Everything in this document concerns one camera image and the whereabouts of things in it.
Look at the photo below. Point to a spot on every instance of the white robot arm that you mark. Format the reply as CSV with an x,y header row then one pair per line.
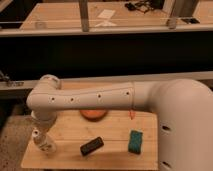
x,y
184,109

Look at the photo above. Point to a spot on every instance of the orange bowl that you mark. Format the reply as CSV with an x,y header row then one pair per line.
x,y
93,115

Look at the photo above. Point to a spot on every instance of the orange carrot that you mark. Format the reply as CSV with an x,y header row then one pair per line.
x,y
132,114

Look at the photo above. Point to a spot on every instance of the wooden board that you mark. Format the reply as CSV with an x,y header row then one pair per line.
x,y
70,130

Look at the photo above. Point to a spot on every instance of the green sponge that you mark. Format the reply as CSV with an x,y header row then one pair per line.
x,y
135,142

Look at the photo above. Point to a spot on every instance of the black rectangular block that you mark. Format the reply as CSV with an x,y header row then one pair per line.
x,y
91,146

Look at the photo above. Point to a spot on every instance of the white paper sheet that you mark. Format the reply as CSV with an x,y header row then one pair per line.
x,y
106,14

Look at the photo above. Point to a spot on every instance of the metal clamp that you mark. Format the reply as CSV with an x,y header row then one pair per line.
x,y
7,82

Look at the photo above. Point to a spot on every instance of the grey metal post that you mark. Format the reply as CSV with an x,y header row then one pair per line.
x,y
83,7
174,15

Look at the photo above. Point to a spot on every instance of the grey metal post right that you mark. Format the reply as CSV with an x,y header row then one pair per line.
x,y
174,15

